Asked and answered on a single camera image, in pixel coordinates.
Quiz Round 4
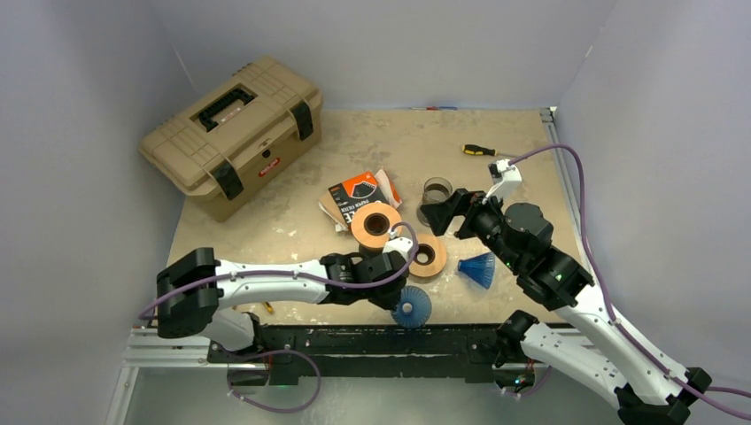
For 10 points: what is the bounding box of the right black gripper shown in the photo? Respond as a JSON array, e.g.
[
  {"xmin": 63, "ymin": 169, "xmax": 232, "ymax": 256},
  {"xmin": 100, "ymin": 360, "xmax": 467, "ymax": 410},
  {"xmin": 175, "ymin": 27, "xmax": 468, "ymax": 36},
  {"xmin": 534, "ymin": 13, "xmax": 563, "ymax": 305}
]
[{"xmin": 422, "ymin": 187, "xmax": 523, "ymax": 272}]

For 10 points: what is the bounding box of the wooden dripper stand black base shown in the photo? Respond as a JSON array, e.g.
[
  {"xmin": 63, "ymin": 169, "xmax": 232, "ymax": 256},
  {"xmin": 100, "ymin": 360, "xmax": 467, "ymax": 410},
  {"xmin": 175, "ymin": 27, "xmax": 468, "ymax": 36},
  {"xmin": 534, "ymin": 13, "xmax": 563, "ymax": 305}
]
[{"xmin": 350, "ymin": 202, "xmax": 401, "ymax": 254}]

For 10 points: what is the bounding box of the blue ribbed dripper cone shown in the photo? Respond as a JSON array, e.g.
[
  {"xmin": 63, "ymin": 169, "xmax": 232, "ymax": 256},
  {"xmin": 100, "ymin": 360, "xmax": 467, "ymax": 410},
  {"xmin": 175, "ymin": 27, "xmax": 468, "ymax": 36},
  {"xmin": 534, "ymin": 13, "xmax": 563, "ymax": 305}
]
[{"xmin": 391, "ymin": 286, "xmax": 432, "ymax": 328}]

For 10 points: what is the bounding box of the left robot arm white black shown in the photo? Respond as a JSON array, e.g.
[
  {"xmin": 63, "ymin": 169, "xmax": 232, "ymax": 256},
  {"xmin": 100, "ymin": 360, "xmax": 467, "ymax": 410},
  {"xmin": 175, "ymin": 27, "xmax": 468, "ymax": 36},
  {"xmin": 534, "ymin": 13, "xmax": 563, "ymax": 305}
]
[{"xmin": 146, "ymin": 247, "xmax": 414, "ymax": 362}]

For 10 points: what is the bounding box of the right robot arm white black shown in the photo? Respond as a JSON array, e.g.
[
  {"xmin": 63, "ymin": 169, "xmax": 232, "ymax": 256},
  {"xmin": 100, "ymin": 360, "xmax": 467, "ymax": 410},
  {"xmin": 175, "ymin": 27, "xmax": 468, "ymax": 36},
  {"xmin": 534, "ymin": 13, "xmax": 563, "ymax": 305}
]
[{"xmin": 420, "ymin": 189, "xmax": 711, "ymax": 424}]

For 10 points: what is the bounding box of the coffee paper filter box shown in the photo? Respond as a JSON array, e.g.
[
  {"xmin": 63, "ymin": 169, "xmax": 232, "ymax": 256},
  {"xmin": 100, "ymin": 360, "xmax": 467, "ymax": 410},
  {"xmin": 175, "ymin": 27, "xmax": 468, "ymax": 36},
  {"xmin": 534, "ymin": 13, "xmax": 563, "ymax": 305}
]
[{"xmin": 326, "ymin": 168, "xmax": 402, "ymax": 228}]

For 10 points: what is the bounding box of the glass carafe with collar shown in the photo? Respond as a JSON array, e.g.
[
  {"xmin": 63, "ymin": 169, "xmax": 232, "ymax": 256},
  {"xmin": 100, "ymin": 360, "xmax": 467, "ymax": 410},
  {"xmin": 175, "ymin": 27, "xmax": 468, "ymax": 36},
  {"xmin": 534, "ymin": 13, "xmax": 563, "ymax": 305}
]
[{"xmin": 416, "ymin": 176, "xmax": 453, "ymax": 226}]

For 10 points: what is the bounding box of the yellow black screwdriver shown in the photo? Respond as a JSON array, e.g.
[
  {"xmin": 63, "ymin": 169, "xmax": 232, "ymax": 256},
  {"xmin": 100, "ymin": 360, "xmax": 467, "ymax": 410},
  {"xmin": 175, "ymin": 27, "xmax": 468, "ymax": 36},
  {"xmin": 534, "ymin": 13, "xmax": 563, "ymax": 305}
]
[{"xmin": 461, "ymin": 144, "xmax": 517, "ymax": 158}]

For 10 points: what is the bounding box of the stack of paper filters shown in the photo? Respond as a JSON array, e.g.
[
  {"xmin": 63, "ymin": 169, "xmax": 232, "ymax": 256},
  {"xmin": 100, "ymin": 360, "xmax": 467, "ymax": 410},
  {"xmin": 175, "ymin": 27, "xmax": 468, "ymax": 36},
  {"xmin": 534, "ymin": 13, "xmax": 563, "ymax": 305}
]
[{"xmin": 318, "ymin": 192, "xmax": 349, "ymax": 232}]

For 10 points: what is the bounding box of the tan plastic toolbox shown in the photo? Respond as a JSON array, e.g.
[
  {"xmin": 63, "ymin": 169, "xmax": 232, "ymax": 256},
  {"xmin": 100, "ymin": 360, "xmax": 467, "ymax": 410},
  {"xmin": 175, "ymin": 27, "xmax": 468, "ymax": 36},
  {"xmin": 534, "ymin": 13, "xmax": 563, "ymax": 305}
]
[{"xmin": 139, "ymin": 56, "xmax": 323, "ymax": 222}]

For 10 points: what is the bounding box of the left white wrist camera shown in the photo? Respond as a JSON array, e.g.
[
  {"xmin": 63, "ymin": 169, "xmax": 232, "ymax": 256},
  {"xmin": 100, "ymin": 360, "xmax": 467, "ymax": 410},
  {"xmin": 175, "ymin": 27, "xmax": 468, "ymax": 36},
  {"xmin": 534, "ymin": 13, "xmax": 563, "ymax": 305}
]
[{"xmin": 382, "ymin": 237, "xmax": 414, "ymax": 259}]

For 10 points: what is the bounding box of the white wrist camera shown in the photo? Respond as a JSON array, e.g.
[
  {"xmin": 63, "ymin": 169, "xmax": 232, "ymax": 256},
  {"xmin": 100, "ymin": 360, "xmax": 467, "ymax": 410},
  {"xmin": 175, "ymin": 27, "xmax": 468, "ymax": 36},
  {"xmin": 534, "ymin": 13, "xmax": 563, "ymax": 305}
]
[
  {"xmin": 382, "ymin": 237, "xmax": 414, "ymax": 259},
  {"xmin": 484, "ymin": 159, "xmax": 523, "ymax": 202}
]

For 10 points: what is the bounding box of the wooden ring dripper holder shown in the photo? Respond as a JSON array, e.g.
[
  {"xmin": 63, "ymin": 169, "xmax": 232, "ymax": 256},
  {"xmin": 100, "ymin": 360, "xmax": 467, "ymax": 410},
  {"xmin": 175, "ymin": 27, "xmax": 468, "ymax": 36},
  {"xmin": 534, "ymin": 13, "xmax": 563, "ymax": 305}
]
[{"xmin": 409, "ymin": 234, "xmax": 447, "ymax": 279}]

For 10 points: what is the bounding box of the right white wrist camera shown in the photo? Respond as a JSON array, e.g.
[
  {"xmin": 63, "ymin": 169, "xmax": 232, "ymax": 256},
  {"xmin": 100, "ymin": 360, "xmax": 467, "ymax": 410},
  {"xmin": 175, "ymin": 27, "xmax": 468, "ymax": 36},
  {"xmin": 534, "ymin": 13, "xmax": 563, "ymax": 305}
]
[{"xmin": 484, "ymin": 159, "xmax": 523, "ymax": 202}]

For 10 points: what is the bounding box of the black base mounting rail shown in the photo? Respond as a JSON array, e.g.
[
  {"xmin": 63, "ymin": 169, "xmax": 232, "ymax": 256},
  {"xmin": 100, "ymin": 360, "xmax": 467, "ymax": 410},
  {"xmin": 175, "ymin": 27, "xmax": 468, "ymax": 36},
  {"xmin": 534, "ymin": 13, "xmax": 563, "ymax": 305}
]
[{"xmin": 206, "ymin": 322, "xmax": 556, "ymax": 387}]

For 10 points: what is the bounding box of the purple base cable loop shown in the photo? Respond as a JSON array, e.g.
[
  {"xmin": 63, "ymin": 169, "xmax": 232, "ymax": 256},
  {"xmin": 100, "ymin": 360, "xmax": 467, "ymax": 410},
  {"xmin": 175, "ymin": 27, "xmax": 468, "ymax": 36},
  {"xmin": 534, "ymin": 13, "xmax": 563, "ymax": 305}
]
[{"xmin": 226, "ymin": 345, "xmax": 324, "ymax": 413}]

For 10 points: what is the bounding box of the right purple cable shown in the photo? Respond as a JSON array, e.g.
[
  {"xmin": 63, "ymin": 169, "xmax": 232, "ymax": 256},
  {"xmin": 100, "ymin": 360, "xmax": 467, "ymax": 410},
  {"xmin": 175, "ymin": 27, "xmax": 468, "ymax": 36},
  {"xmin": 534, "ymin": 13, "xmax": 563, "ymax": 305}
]
[{"xmin": 508, "ymin": 143, "xmax": 751, "ymax": 422}]

